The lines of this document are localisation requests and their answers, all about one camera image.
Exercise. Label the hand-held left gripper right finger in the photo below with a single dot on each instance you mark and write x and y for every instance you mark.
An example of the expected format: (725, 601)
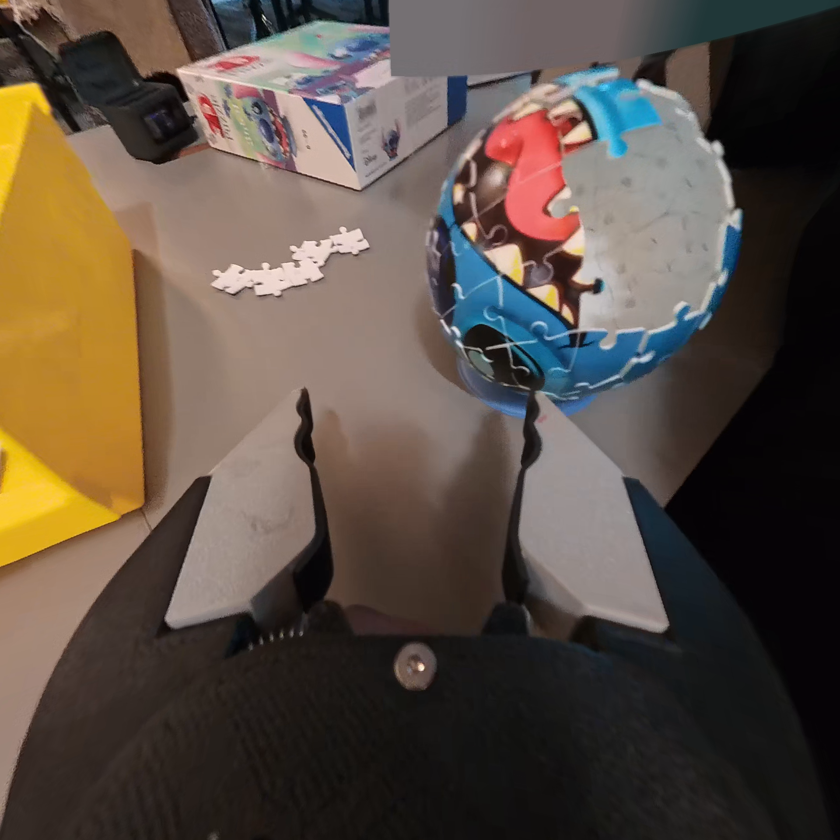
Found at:
(584, 525)

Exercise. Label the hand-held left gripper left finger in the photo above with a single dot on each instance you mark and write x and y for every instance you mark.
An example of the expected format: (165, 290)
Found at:
(243, 525)

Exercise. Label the blue cartoon puzzle ball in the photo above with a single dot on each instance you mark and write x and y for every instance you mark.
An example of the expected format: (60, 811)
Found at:
(643, 216)

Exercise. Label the blue puzzle piece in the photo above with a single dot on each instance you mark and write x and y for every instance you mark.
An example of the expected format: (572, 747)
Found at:
(617, 111)

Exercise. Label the white puzzle piece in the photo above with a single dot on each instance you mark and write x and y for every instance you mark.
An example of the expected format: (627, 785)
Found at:
(303, 271)
(272, 282)
(313, 250)
(233, 279)
(349, 241)

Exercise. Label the colourful cartoon puzzle box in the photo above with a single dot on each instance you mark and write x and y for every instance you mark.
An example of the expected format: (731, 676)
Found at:
(295, 85)

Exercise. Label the yellow plastic bin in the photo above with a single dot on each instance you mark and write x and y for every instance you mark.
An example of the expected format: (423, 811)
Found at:
(65, 328)

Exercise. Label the black hard case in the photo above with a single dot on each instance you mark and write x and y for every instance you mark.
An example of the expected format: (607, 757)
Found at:
(138, 105)

